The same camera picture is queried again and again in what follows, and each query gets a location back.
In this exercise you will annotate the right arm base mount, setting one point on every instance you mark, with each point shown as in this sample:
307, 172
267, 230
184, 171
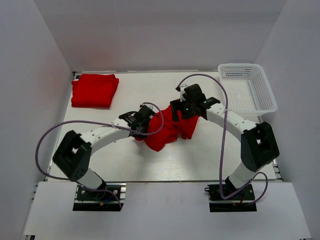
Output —
239, 203

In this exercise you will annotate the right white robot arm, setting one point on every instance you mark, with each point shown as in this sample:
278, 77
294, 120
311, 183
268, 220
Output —
258, 145

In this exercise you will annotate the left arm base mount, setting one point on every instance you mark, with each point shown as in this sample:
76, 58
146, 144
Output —
87, 201

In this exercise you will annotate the white plastic basket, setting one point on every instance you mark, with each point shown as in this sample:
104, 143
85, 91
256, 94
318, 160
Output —
248, 89

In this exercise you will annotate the red t shirt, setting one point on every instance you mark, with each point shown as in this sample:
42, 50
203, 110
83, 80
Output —
94, 91
170, 131

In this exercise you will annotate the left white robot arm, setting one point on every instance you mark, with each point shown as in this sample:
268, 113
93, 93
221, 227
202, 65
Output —
74, 152

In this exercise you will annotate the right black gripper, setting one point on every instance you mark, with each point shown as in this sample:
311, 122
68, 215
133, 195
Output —
177, 105

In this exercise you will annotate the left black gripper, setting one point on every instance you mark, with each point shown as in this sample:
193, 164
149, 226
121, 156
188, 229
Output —
139, 136

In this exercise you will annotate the folded red t shirt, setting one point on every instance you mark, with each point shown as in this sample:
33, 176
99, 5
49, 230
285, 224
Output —
94, 91

